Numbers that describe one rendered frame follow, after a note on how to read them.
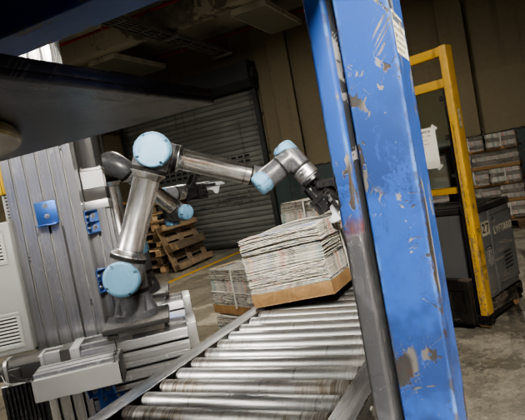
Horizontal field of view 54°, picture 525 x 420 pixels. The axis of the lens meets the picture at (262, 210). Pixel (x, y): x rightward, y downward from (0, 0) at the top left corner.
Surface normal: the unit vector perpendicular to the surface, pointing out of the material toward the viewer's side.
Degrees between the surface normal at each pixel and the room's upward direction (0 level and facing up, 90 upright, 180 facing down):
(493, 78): 90
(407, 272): 90
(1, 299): 90
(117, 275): 97
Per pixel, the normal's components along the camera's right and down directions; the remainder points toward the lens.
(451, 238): -0.73, 0.17
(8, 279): 0.18, 0.02
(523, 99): -0.42, 0.12
